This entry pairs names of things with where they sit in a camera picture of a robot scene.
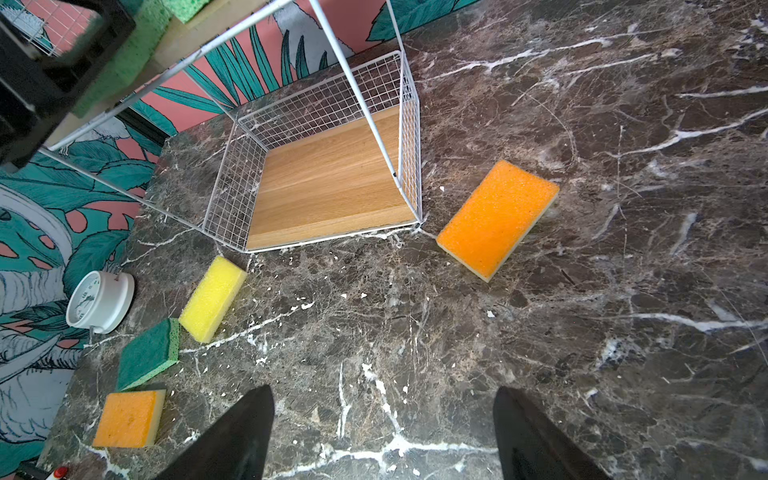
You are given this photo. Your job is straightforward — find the orange sponge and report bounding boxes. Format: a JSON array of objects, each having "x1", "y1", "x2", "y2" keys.
[
  {"x1": 92, "y1": 389, "x2": 166, "y2": 448},
  {"x1": 436, "y1": 160, "x2": 560, "y2": 282}
]

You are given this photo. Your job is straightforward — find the red white marker pen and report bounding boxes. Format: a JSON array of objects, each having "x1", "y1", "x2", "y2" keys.
[{"x1": 46, "y1": 466, "x2": 69, "y2": 480}]

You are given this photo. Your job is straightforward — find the dark green sponge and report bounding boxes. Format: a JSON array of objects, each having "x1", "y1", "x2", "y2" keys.
[
  {"x1": 116, "y1": 318, "x2": 180, "y2": 391},
  {"x1": 71, "y1": 0, "x2": 172, "y2": 118}
]

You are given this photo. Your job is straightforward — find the white alarm clock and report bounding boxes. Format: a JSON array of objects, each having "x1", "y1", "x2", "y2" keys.
[{"x1": 66, "y1": 271, "x2": 135, "y2": 334}]

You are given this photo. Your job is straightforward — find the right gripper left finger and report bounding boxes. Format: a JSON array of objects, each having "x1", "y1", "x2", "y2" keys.
[{"x1": 157, "y1": 384, "x2": 275, "y2": 479}]

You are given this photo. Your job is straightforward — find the white wire three-tier shelf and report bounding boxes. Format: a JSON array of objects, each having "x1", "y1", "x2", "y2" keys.
[{"x1": 41, "y1": 0, "x2": 424, "y2": 253}]

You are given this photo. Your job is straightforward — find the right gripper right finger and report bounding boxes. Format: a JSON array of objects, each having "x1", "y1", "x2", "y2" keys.
[{"x1": 493, "y1": 386, "x2": 608, "y2": 479}]

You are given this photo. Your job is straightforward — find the bright green sponge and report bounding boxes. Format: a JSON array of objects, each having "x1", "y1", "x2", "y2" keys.
[{"x1": 162, "y1": 0, "x2": 210, "y2": 24}]

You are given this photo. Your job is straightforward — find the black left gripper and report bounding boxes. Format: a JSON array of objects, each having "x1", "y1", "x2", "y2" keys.
[{"x1": 1, "y1": 0, "x2": 135, "y2": 168}]

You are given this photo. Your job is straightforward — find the yellow sponge near shelf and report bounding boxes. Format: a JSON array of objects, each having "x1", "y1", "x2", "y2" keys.
[{"x1": 179, "y1": 256, "x2": 247, "y2": 343}]

